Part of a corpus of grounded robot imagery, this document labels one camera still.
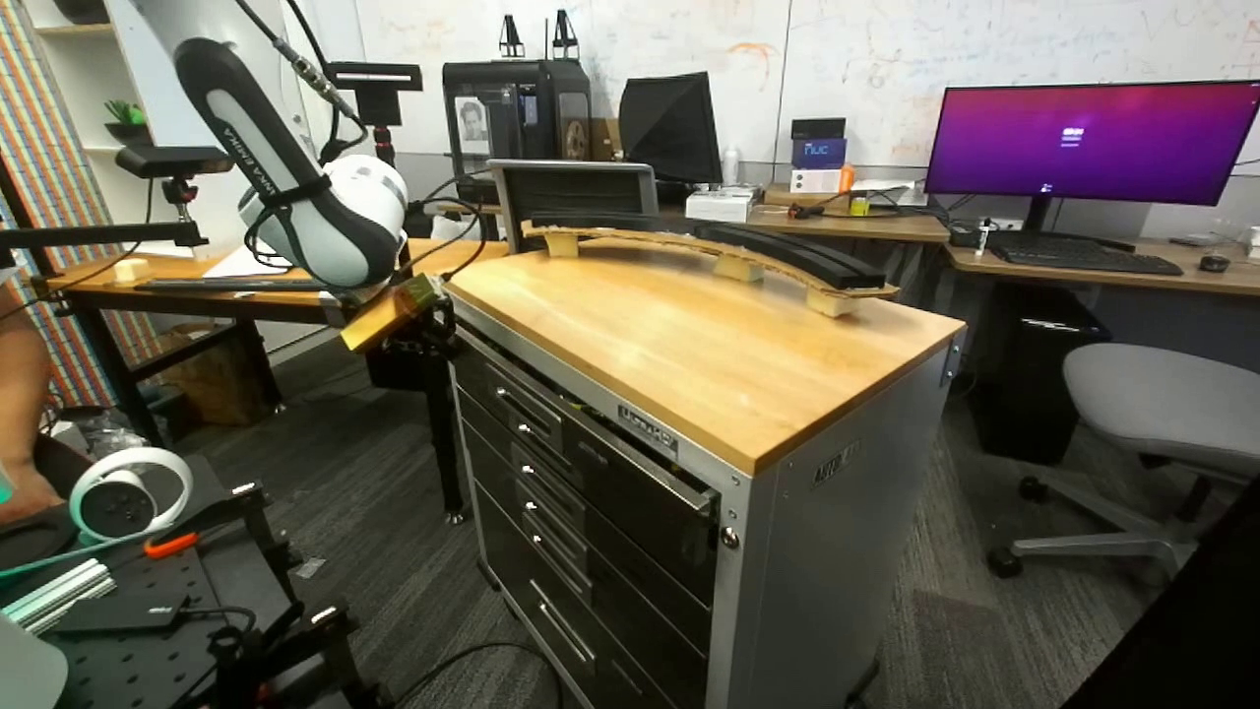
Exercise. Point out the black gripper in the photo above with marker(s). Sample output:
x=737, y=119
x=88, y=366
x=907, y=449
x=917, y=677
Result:
x=420, y=344

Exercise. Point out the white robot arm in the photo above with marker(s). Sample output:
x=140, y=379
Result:
x=334, y=222

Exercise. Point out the black framed monitor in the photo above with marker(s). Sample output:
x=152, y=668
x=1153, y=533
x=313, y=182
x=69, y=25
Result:
x=517, y=113

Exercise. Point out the wooden desk with black legs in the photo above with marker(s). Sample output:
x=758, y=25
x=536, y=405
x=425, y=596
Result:
x=160, y=281

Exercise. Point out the grey wood-topped tool cabinet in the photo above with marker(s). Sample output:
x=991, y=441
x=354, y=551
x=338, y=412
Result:
x=710, y=339

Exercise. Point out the white flat box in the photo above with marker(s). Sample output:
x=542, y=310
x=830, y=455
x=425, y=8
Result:
x=716, y=202

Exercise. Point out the black monitor rear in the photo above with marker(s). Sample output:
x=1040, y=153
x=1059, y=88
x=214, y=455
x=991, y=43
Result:
x=669, y=125

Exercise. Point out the black boom bar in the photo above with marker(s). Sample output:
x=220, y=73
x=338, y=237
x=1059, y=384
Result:
x=99, y=237

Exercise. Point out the black perforated board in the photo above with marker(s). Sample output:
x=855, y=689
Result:
x=132, y=650

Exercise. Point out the blue white box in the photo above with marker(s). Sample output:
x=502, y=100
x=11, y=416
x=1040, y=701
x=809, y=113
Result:
x=815, y=152

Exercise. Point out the silver aluminium extrusion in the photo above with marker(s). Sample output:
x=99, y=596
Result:
x=52, y=596

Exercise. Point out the black computer tower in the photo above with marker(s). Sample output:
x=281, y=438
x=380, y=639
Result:
x=1035, y=377

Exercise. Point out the black keyboard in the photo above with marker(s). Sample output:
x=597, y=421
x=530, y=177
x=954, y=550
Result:
x=1082, y=255

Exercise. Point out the purple screen monitor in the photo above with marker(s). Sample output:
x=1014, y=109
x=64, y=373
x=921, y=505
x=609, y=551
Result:
x=1088, y=138

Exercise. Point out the grey office chair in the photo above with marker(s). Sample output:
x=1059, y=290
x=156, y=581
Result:
x=1153, y=398

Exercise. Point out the wooden monitor desk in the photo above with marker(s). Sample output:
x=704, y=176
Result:
x=1222, y=277

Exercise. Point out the black camera on tripod pole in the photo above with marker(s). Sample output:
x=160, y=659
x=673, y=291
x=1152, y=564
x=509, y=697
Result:
x=374, y=79

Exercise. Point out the black camera on stand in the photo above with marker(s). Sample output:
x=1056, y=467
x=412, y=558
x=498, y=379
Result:
x=169, y=160

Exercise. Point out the curved wood and black rail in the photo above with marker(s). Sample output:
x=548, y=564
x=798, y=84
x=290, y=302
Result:
x=732, y=257

